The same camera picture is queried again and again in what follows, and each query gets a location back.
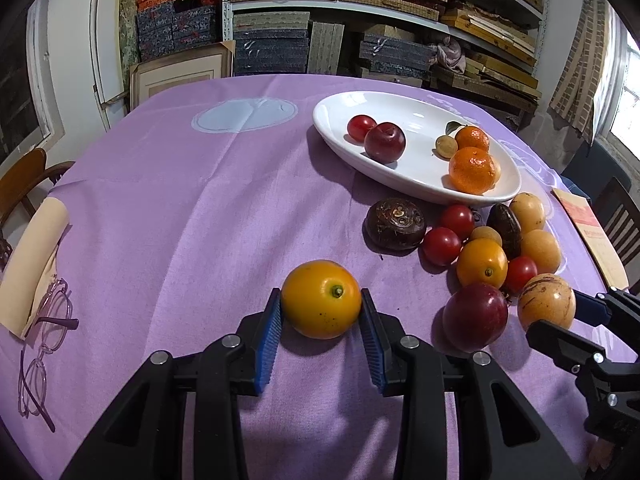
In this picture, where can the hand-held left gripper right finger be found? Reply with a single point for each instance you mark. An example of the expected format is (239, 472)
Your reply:
(374, 345)

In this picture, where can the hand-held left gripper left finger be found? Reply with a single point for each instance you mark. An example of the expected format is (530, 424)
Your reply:
(267, 345)

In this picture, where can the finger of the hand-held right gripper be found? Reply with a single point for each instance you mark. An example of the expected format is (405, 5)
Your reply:
(590, 307)
(560, 342)

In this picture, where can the striped pepino melon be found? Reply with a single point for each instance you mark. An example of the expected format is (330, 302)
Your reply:
(546, 301)

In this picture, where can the yellow-orange tomato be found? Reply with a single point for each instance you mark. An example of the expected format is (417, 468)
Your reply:
(481, 262)
(321, 298)

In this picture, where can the yellow plum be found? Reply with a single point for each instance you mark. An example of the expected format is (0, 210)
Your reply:
(541, 250)
(527, 211)

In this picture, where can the red cherry tomato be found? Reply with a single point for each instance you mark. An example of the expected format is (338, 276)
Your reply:
(457, 220)
(441, 245)
(361, 126)
(520, 272)

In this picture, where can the dark red plum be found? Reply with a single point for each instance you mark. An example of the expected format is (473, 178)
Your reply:
(475, 316)
(384, 141)

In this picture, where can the dark brown mangosteen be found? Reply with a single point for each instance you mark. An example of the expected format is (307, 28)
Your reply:
(395, 222)

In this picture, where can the plain orange mandarin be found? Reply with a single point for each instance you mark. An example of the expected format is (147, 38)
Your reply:
(472, 170)

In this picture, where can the orange mandarin with leaves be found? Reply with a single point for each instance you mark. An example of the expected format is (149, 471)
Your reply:
(472, 138)

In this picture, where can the small tan longan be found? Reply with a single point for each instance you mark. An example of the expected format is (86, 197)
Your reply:
(445, 145)
(485, 235)

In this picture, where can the white oval plate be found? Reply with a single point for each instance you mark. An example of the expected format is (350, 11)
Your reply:
(420, 125)

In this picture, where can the person's right hand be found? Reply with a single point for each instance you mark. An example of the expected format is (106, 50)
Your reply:
(600, 455)

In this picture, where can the tan exercise notebook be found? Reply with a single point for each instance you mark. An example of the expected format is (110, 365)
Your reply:
(595, 235)

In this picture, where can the dark slatted chair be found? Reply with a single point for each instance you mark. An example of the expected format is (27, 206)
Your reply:
(617, 220)

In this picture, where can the dark purple passionfruit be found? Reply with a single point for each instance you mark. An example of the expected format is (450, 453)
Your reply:
(505, 227)

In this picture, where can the purple printed tablecloth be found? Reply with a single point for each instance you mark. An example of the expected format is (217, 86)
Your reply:
(175, 210)

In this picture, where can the purple-framed eyeglasses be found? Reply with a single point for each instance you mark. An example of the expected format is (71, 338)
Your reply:
(60, 321)

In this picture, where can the bright window by curtain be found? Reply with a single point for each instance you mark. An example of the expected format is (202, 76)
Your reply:
(627, 100)

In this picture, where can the brick-pattern curtain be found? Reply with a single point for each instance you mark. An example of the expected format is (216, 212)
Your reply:
(580, 60)

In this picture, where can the rolled beige paper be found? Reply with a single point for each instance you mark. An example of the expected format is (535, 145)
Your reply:
(30, 260)

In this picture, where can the pile of yellow flat boxes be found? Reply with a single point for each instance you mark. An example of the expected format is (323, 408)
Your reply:
(500, 60)

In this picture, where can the pink crumpled cloth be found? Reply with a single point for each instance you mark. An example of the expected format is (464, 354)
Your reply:
(452, 55)

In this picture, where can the stack of dark grey boxes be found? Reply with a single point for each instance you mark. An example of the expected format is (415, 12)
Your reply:
(395, 55)

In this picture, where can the stack of dark blue boxes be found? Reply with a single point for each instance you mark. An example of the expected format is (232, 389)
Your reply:
(270, 50)

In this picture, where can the brown wooden chair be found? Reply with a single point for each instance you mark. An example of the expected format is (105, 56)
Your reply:
(20, 180)

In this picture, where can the grey upright boxes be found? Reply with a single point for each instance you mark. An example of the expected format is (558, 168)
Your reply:
(325, 47)

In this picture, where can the white metal shelf rack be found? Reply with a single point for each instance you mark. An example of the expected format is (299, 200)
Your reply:
(226, 35)

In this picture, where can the stack of blue floral boxes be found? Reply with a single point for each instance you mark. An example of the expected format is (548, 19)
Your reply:
(177, 30)

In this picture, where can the leaning white board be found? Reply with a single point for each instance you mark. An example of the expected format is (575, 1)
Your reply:
(102, 60)

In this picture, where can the marbled grey-green panel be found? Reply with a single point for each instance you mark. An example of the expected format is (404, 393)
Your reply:
(127, 25)

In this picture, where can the white-framed window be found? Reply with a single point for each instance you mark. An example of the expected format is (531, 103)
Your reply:
(20, 85)

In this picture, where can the leaning picture frame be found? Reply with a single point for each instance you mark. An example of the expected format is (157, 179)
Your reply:
(175, 72)

